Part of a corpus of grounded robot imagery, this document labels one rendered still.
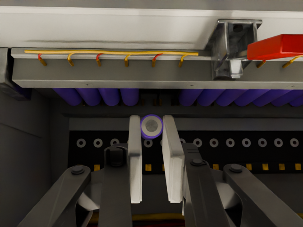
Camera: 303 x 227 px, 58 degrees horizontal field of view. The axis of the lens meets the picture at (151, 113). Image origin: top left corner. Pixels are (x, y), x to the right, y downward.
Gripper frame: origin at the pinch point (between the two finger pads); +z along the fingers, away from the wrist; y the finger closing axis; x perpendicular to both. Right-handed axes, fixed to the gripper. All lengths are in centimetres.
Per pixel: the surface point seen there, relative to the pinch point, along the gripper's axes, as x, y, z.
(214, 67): 5.3, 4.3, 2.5
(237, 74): 5.1, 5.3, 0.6
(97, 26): 7.8, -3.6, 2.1
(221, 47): 6.7, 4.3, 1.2
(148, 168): -8.3, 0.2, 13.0
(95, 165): -8.0, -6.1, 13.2
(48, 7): 8.8, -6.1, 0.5
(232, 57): 6.1, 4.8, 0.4
